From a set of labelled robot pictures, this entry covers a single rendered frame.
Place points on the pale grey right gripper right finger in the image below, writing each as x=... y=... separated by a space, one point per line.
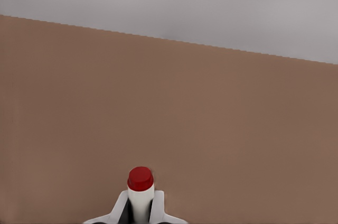
x=158 y=208

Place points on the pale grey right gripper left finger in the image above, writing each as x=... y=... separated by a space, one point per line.
x=118 y=206

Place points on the white bottle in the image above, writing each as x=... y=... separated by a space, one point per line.
x=140 y=204

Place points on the red bottle cap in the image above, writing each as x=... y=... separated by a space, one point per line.
x=140 y=178

